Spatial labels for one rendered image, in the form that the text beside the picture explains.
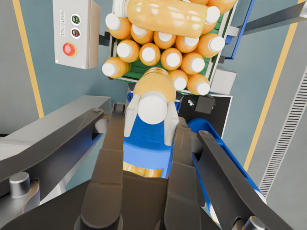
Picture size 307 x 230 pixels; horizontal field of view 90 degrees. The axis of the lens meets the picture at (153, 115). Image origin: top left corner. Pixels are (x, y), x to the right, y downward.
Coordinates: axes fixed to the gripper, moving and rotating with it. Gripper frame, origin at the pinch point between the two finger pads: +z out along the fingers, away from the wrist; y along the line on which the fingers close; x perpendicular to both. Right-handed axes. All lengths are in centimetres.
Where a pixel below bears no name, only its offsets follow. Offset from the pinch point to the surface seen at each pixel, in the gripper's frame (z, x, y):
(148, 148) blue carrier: 21.2, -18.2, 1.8
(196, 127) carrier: 128, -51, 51
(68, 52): 32.1, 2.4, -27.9
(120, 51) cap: 31.3, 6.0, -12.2
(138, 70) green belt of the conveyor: 53, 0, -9
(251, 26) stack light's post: 58, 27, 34
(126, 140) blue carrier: 23.1, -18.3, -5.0
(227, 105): 129, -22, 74
